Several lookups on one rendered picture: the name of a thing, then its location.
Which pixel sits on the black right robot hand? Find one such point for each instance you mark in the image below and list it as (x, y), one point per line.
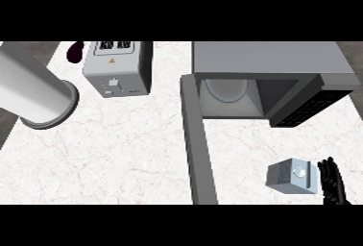
(332, 182)

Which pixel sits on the grey milk carton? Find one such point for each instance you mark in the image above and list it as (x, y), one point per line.
(292, 177)

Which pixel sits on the grey microwave door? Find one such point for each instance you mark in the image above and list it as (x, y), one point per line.
(198, 141)

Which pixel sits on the grey microwave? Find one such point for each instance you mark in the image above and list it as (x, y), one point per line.
(283, 70)

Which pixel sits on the glass microwave turntable plate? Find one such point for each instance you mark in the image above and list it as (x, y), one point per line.
(226, 90)

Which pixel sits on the silver toaster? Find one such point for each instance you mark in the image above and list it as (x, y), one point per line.
(118, 70)

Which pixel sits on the dark purple eggplant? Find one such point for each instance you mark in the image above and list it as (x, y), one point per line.
(74, 53)

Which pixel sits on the white paper towel roll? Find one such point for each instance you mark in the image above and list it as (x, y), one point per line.
(32, 89)

